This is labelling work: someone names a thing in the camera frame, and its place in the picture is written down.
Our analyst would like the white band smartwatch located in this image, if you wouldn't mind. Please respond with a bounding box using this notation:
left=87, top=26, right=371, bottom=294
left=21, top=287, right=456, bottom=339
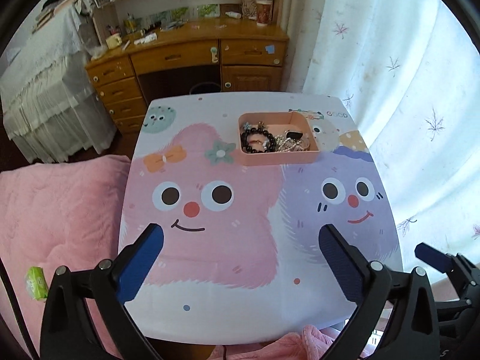
left=285, top=130, right=304, bottom=141

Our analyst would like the wooden desk with drawers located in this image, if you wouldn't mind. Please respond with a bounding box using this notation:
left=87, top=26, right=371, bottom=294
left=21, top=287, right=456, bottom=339
left=85, top=19, right=289, bottom=134

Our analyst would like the red paper cup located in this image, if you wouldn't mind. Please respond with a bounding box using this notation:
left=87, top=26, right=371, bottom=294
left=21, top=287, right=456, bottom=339
left=256, top=0, right=273, bottom=27

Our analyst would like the pink plastic tray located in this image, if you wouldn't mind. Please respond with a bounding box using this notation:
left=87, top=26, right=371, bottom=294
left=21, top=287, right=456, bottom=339
left=237, top=111, right=320, bottom=166

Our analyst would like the black bead bracelet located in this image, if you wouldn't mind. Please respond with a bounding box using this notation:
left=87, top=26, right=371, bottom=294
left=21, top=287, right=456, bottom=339
left=240, top=127, right=278, bottom=155

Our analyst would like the pink quilted blanket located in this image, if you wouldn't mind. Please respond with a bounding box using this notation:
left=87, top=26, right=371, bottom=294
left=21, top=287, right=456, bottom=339
left=1, top=154, right=343, bottom=345

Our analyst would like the white lace covered furniture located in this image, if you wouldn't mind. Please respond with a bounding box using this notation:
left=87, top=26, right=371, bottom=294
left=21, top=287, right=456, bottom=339
left=1, top=6, right=116, bottom=164

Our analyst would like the white floral curtain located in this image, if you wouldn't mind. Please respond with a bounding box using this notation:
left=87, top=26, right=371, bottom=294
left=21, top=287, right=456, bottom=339
left=279, top=0, right=479, bottom=268

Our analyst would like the cartoon printed table mat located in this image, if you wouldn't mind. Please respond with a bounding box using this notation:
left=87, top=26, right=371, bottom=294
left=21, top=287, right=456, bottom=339
left=119, top=92, right=403, bottom=345

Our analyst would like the green tissue packet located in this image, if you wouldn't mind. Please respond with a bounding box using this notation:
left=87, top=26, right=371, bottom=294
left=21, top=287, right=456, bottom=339
left=25, top=267, right=49, bottom=301

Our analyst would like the yellow mug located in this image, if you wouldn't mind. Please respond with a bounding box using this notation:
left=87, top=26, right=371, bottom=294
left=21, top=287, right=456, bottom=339
left=106, top=33, right=123, bottom=50

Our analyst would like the black cable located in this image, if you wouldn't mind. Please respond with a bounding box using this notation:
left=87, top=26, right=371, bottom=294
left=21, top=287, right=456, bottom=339
left=0, top=257, right=41, bottom=360

